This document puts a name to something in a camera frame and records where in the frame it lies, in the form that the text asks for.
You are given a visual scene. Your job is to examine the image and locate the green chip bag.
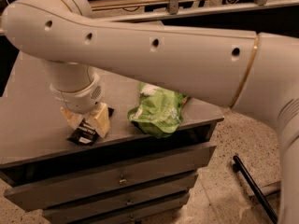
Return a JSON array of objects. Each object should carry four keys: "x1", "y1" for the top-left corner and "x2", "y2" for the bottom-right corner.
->
[{"x1": 127, "y1": 82, "x2": 189, "y2": 138}]

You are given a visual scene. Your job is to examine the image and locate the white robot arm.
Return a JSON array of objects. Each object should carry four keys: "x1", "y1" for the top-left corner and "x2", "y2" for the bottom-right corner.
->
[{"x1": 1, "y1": 0, "x2": 299, "y2": 224}]

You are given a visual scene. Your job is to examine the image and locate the black rxbar chocolate bar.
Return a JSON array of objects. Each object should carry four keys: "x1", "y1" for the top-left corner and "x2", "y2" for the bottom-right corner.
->
[{"x1": 67, "y1": 107, "x2": 114, "y2": 146}]

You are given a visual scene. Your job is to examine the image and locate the middle grey drawer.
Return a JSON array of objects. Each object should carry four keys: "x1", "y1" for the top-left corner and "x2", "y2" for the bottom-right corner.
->
[{"x1": 43, "y1": 171, "x2": 198, "y2": 224}]

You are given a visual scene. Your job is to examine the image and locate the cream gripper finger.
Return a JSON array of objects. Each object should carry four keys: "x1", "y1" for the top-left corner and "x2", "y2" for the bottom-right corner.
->
[
  {"x1": 86, "y1": 103, "x2": 110, "y2": 138},
  {"x1": 60, "y1": 107, "x2": 83, "y2": 130}
]

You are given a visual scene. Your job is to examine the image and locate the bottom grey drawer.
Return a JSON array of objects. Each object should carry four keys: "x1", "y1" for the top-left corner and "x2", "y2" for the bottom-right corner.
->
[{"x1": 69, "y1": 191, "x2": 189, "y2": 224}]

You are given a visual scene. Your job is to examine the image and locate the black metal bar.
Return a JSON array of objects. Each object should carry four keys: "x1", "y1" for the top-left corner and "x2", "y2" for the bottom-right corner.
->
[{"x1": 233, "y1": 155, "x2": 278, "y2": 224}]

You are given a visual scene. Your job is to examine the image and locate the grey drawer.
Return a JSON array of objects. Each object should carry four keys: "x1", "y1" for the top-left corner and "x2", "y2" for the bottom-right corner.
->
[
  {"x1": 69, "y1": 191, "x2": 189, "y2": 224},
  {"x1": 43, "y1": 171, "x2": 198, "y2": 224},
  {"x1": 5, "y1": 142, "x2": 216, "y2": 211}
]

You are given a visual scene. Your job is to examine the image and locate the grey drawer cabinet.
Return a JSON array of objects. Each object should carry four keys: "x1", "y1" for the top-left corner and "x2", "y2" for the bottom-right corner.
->
[{"x1": 0, "y1": 20, "x2": 225, "y2": 224}]

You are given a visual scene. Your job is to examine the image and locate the top grey drawer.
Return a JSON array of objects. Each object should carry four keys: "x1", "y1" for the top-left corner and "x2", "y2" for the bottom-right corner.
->
[{"x1": 5, "y1": 142, "x2": 216, "y2": 211}]

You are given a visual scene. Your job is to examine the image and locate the grey metal railing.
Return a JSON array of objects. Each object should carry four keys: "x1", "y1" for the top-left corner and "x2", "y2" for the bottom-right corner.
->
[{"x1": 90, "y1": 0, "x2": 298, "y2": 22}]

